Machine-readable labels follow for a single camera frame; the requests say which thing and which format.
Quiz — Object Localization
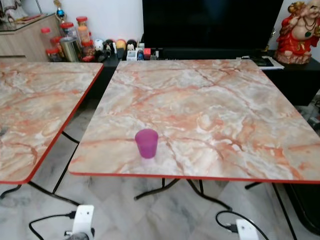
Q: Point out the steel canister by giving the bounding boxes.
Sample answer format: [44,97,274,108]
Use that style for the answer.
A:
[60,36,83,63]

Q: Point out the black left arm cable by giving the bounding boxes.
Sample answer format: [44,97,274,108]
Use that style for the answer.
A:
[28,211,77,240]

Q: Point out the wide red-lidded clear jar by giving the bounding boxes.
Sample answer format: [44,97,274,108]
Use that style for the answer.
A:
[59,21,76,40]

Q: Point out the black low furniture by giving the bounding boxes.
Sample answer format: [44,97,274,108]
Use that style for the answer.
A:
[283,183,320,237]

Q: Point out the tall red-lidded snack jar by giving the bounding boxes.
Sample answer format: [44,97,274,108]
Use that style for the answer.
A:
[76,16,91,47]

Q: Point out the blue hanging ornament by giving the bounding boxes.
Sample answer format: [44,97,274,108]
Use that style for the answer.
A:
[54,0,66,20]

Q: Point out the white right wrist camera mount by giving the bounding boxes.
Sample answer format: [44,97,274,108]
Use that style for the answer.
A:
[235,218,260,240]

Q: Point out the white papers with black pad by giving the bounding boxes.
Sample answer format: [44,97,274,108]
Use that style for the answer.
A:
[242,55,286,71]

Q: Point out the yellow round figurine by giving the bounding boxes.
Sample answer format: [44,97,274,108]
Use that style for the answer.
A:
[115,39,127,52]

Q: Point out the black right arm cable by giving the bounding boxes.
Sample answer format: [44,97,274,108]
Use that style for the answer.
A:
[215,209,271,240]

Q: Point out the low red-lidded jar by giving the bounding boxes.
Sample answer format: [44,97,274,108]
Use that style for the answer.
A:
[45,47,62,63]

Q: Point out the red laughing Buddha statue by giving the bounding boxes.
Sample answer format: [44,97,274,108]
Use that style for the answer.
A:
[273,1,320,66]

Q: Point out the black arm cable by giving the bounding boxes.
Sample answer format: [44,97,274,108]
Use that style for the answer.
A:
[28,211,77,240]
[215,209,271,240]

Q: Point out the white panda figurine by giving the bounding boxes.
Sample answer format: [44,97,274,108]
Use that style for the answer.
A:
[93,39,105,54]

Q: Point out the black television screen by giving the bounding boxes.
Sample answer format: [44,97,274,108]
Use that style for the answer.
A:
[142,0,285,50]

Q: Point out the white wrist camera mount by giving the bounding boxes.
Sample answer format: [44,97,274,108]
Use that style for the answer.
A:
[72,204,95,239]
[235,218,260,240]

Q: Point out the small red-lidded clear jar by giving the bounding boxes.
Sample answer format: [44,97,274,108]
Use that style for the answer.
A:
[40,26,53,51]

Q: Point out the light wooden cabinet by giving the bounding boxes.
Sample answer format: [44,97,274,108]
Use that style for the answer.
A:
[0,14,64,62]

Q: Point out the black metal table legs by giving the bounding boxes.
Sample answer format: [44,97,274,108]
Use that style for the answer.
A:
[52,150,298,240]
[0,131,82,207]

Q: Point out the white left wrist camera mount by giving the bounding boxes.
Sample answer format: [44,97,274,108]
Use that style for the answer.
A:
[72,204,95,239]

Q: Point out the purple plastic cup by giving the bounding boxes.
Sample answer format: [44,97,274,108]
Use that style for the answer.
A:
[134,128,159,160]

